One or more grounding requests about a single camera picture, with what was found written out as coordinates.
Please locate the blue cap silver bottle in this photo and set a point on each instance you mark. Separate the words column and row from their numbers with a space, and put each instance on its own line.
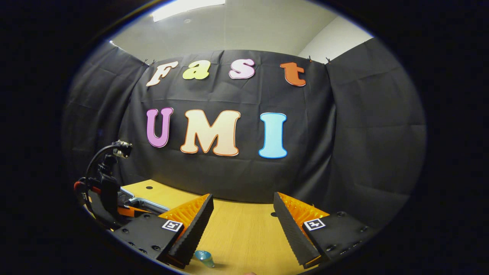
column 204, row 256

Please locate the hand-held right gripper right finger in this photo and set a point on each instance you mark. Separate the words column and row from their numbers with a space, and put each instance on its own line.
column 292, row 233

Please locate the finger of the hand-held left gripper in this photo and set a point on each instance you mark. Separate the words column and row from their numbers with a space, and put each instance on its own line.
column 130, row 212

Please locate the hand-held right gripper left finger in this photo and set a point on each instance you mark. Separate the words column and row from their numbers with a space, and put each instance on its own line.
column 195, row 229

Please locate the black backdrop cloth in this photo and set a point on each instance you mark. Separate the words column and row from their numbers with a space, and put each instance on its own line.
column 229, row 95

